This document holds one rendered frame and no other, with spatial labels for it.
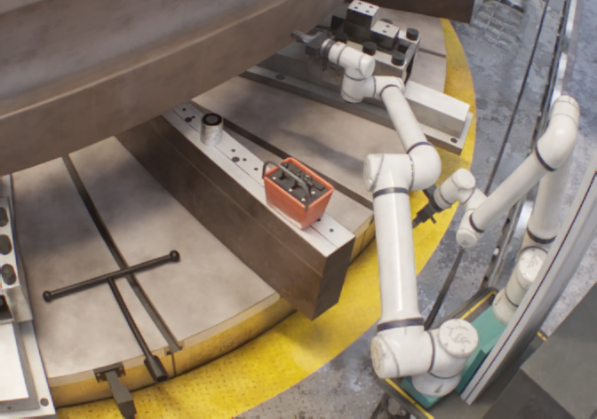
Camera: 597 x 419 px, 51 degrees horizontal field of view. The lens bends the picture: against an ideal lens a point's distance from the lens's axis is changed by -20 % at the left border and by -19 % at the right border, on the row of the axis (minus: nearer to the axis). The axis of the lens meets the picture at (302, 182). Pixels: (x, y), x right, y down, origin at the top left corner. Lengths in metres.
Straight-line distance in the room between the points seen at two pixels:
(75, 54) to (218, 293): 1.07
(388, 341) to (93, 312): 1.11
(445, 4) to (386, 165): 2.29
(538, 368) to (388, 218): 0.76
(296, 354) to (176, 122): 1.03
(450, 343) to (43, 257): 1.62
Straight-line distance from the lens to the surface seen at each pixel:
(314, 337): 3.02
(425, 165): 2.40
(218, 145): 2.71
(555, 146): 2.23
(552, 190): 2.50
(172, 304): 2.69
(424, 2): 4.48
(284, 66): 3.59
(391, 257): 2.28
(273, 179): 2.44
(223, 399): 2.81
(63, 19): 2.30
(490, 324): 2.70
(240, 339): 2.91
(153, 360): 2.49
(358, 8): 3.34
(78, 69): 2.37
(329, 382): 2.90
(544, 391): 2.10
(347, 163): 3.26
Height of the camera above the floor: 2.49
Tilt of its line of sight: 44 degrees down
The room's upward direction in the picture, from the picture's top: 9 degrees clockwise
